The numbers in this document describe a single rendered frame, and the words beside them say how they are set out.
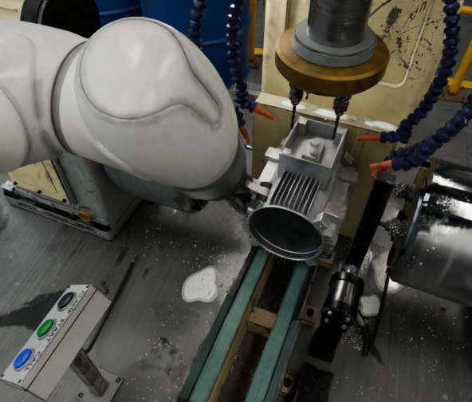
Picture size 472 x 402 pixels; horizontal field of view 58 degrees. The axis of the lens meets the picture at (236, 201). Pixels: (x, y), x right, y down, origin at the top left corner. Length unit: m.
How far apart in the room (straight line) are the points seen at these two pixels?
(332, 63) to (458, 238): 0.35
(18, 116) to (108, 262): 0.76
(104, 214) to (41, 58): 0.71
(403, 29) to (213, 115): 0.64
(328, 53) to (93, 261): 0.74
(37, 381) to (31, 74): 0.46
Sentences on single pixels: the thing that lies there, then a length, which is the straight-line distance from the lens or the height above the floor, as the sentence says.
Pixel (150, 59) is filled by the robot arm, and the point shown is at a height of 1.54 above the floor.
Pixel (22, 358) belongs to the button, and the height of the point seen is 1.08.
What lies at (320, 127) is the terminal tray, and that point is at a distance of 0.88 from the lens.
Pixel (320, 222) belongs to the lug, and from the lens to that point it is 0.77.
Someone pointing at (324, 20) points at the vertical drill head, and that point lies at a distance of 0.67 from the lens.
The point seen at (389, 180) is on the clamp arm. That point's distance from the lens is 0.64.
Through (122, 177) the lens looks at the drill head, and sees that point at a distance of 0.91.
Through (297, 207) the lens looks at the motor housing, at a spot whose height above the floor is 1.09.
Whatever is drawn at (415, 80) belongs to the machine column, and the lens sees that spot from 0.95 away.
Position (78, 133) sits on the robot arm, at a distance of 0.35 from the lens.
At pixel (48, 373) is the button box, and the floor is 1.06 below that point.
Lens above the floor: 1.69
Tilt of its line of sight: 49 degrees down
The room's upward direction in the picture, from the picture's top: straight up
